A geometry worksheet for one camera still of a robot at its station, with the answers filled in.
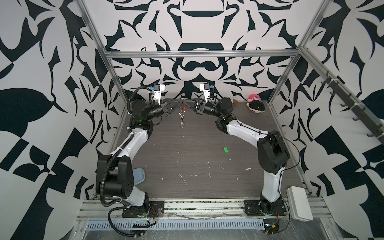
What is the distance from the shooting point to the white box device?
A: 2.30ft

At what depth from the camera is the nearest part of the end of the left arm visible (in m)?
0.66

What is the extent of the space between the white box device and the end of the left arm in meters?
0.74

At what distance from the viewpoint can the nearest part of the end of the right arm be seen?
2.26 feet
